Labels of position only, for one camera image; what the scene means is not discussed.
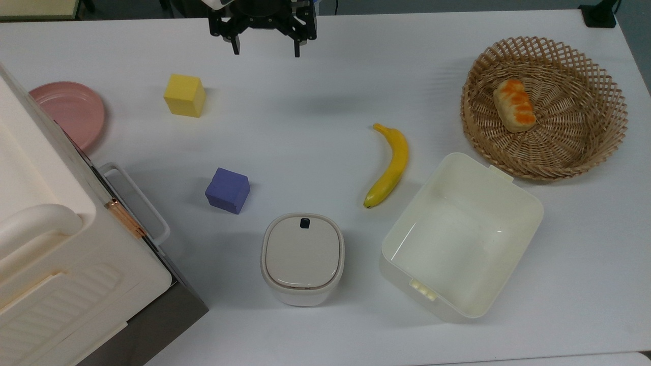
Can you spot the yellowish wooden desk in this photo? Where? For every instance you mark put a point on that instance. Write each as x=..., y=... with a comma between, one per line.
x=35, y=7

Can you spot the yellow banana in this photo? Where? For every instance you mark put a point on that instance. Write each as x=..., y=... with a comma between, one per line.
x=394, y=162

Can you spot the pink plate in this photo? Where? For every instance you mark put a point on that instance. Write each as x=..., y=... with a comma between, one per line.
x=71, y=109

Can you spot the cream toy cabinet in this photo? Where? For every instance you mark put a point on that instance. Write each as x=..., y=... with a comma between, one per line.
x=61, y=284

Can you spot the woven wicker basket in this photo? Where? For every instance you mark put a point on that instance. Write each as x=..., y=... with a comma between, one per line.
x=574, y=132

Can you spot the orange glazed bread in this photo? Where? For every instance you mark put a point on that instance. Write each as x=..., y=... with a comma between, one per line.
x=514, y=105

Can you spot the black stand base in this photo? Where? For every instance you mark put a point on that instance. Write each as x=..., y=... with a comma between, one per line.
x=600, y=14

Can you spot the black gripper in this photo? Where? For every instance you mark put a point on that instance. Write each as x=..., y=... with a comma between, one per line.
x=264, y=18

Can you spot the purple cube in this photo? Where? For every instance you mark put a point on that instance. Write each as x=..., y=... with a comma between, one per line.
x=227, y=190

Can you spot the yellow cube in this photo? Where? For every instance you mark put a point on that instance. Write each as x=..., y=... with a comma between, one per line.
x=184, y=96

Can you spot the white plastic bin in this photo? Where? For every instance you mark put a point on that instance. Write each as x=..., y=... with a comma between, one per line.
x=457, y=244

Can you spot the beige lidded trash can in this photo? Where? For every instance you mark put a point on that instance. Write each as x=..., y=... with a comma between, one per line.
x=302, y=254

